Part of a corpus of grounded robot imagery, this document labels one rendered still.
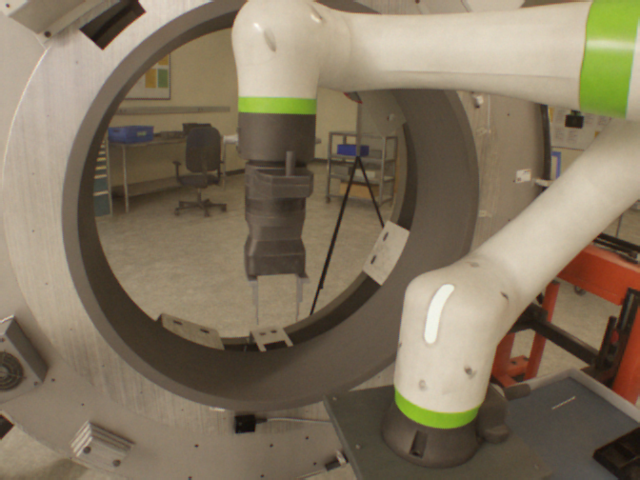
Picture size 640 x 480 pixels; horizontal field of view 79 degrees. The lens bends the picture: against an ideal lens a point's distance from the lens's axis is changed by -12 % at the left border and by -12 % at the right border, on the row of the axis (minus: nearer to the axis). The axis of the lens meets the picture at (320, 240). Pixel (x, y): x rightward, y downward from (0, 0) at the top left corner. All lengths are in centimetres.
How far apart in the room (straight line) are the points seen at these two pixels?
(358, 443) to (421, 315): 22
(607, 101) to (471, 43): 15
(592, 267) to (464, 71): 120
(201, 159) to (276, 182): 498
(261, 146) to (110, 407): 67
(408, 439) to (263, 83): 49
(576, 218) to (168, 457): 93
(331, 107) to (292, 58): 1037
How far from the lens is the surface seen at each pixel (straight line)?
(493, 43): 49
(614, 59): 45
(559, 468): 112
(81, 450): 101
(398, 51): 53
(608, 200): 63
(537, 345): 185
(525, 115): 114
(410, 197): 140
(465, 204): 100
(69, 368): 94
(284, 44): 48
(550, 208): 65
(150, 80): 720
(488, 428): 69
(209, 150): 544
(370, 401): 74
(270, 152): 48
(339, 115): 1075
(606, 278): 159
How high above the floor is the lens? 137
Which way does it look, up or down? 17 degrees down
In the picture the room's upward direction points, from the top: 3 degrees clockwise
